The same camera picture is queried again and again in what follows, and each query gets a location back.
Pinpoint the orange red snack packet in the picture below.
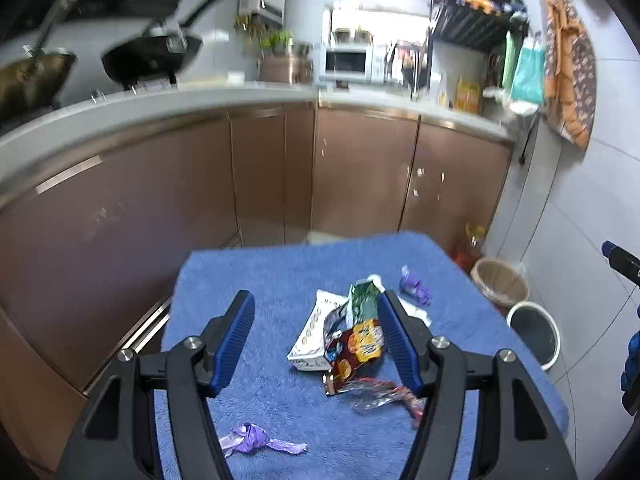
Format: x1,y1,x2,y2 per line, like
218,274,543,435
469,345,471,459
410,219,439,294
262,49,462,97
322,317,388,396

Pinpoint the filled white plastic bag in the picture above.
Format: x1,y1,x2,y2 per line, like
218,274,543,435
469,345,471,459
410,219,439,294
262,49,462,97
482,87,541,116

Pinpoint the teal bag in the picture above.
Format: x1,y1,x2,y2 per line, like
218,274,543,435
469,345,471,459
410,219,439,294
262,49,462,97
510,42,547,106

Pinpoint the cooking oil bottle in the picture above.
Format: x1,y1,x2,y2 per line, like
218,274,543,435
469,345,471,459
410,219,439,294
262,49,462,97
452,222,487,273

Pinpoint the orange patterned apron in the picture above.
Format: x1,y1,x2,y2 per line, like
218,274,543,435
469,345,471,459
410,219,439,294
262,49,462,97
542,0,598,150

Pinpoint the purple plastic wrapper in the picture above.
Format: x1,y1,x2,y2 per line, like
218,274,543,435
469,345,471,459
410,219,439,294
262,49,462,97
399,265,432,307
217,422,308,458

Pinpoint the green cloth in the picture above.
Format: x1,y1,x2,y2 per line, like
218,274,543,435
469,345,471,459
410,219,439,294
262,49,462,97
501,32,521,91

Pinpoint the steel faucet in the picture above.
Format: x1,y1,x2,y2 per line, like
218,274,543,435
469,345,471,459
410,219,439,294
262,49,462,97
387,40,431,101

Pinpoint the green snack wrapper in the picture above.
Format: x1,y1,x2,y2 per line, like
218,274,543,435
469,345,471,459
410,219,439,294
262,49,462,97
347,280,383,331

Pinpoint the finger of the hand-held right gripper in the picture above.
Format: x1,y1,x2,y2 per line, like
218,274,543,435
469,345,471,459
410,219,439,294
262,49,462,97
601,240,640,288

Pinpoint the steel lidded pot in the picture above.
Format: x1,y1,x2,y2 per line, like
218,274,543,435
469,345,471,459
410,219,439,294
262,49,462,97
332,27,376,46

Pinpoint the green plant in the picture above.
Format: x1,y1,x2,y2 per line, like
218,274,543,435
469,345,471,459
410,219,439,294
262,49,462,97
235,15,296,56

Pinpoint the white microwave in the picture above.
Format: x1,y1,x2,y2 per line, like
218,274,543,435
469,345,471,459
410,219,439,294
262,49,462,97
317,42,386,83

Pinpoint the brown kitchen cabinet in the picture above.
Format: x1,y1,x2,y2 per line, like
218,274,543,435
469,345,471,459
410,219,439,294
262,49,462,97
0,102,516,461

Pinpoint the blue fluffy mat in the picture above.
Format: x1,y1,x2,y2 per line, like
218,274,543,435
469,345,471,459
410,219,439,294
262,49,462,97
152,231,571,480

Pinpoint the white snack packet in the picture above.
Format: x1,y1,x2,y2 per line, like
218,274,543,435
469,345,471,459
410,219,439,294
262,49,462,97
286,288,351,372

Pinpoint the woven wastebasket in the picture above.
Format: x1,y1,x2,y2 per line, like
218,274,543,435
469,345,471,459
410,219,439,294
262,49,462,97
470,257,530,306

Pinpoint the black dish rack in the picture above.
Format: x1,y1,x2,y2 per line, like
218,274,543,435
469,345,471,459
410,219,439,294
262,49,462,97
426,0,526,53

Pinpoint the clear red plastic wrapper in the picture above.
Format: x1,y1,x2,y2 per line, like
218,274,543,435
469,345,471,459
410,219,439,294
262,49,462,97
345,377,426,428

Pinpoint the black power cable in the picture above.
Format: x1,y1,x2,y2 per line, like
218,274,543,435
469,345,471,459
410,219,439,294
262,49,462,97
517,110,540,166

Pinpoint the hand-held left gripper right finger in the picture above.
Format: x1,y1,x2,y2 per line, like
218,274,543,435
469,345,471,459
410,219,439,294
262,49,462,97
377,290,578,480

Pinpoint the white trash bin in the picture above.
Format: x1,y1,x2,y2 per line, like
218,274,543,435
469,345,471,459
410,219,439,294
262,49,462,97
506,300,562,371

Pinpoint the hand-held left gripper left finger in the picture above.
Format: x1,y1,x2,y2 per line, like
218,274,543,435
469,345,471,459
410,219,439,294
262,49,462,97
55,290,256,480

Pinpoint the black wok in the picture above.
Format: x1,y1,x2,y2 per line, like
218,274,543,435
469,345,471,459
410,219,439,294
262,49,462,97
100,0,232,86

